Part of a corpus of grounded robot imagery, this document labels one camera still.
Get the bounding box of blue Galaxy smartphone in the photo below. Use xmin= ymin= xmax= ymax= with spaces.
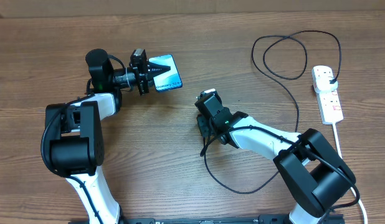
xmin=148 ymin=54 xmax=183 ymax=92

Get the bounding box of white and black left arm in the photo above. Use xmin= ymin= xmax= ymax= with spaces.
xmin=40 ymin=49 xmax=183 ymax=223

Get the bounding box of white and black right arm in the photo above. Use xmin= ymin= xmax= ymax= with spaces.
xmin=195 ymin=89 xmax=360 ymax=223

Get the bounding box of white charger plug adapter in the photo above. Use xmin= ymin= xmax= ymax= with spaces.
xmin=313 ymin=77 xmax=338 ymax=94

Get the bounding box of white power strip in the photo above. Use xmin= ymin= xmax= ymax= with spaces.
xmin=311 ymin=65 xmax=343 ymax=124

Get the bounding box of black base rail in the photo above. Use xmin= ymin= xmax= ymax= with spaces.
xmin=67 ymin=213 xmax=346 ymax=224

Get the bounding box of white power strip cord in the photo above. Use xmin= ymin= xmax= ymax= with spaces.
xmin=331 ymin=122 xmax=368 ymax=224

